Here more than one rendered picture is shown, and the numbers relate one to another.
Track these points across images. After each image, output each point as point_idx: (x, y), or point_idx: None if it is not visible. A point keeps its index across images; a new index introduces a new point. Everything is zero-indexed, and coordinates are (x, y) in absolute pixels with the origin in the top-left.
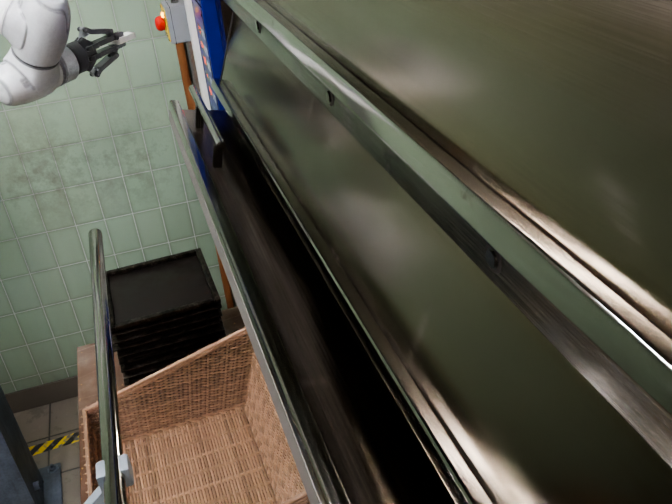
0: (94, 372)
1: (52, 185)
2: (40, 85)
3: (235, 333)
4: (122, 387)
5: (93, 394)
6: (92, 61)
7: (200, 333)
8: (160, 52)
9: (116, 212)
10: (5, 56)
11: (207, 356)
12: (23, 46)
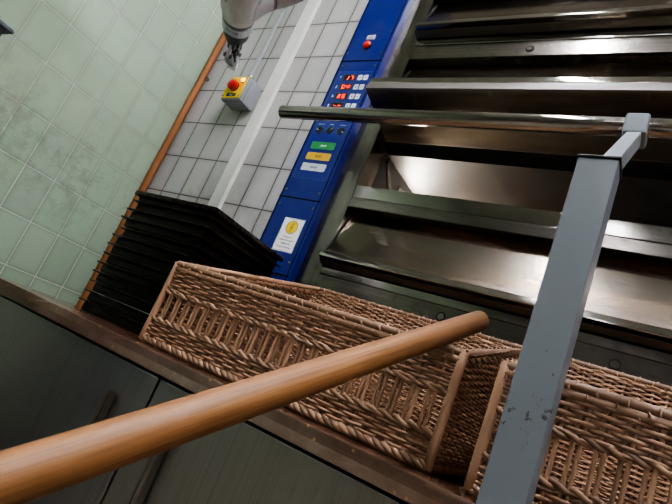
0: (45, 296)
1: None
2: (261, 6)
3: (307, 285)
4: (101, 319)
5: (66, 306)
6: (239, 45)
7: None
8: (159, 118)
9: (17, 208)
10: None
11: (283, 291)
12: None
